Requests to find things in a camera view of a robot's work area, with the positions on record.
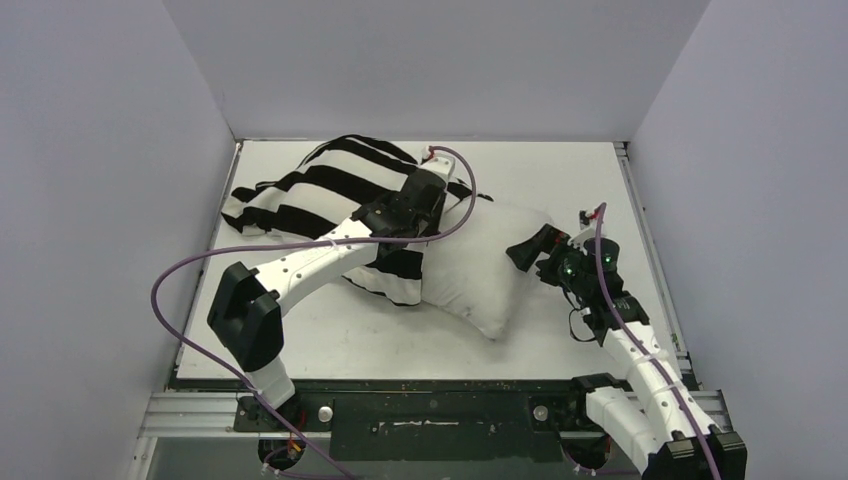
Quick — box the black white striped pillowcase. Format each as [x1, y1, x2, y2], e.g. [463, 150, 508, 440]
[220, 132, 476, 309]

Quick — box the white pillow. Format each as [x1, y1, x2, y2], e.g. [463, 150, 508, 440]
[419, 198, 552, 341]

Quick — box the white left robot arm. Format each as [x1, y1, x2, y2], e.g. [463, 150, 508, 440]
[207, 160, 454, 430]

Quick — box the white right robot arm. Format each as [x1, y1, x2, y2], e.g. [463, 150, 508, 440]
[505, 224, 748, 479]

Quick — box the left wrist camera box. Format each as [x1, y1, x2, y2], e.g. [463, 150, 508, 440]
[420, 148, 457, 181]

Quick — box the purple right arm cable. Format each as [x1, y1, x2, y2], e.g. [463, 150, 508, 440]
[577, 201, 704, 445]

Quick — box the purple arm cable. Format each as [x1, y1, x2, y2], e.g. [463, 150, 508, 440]
[577, 201, 704, 445]
[148, 143, 481, 480]

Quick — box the black metal base rail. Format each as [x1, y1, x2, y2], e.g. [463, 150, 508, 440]
[143, 376, 733, 480]

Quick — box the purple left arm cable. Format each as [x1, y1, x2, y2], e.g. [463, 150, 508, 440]
[148, 143, 481, 480]

